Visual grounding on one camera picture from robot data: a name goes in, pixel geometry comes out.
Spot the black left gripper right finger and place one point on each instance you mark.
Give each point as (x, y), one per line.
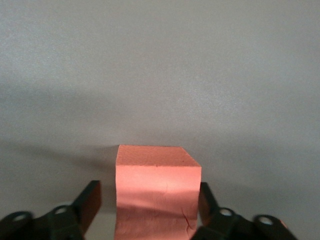
(208, 212)

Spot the orange foam block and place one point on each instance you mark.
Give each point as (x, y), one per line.
(157, 195)

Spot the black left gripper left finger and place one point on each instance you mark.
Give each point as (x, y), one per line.
(87, 207)

